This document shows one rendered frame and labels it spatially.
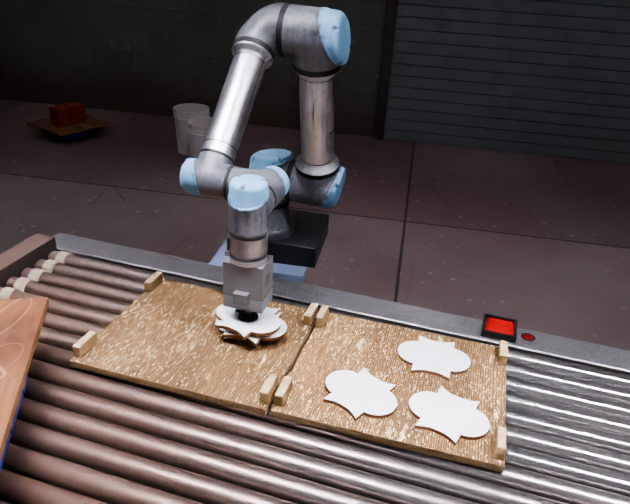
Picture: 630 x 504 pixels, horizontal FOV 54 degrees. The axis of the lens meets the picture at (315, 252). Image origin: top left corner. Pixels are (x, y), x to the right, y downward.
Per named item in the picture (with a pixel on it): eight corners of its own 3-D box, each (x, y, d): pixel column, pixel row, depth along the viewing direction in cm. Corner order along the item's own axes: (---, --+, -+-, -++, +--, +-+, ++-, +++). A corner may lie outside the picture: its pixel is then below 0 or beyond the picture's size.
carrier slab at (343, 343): (322, 316, 142) (322, 310, 141) (505, 353, 133) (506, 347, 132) (270, 416, 112) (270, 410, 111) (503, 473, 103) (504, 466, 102)
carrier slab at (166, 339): (159, 283, 151) (158, 277, 151) (319, 316, 142) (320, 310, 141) (69, 366, 121) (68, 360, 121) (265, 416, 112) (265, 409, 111)
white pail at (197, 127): (183, 172, 480) (181, 125, 463) (194, 159, 507) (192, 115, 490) (221, 175, 478) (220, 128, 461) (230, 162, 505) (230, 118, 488)
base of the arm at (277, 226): (252, 213, 187) (253, 183, 182) (300, 222, 184) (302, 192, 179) (233, 234, 174) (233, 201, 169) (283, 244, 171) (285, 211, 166)
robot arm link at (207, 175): (240, -14, 139) (169, 178, 124) (286, -9, 136) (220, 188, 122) (252, 21, 150) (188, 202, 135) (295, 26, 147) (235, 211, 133)
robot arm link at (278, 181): (243, 157, 131) (222, 174, 122) (293, 166, 129) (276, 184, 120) (242, 192, 135) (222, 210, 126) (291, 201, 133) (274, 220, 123)
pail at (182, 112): (215, 154, 522) (214, 110, 505) (181, 158, 508) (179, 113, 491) (204, 144, 545) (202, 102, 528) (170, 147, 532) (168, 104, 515)
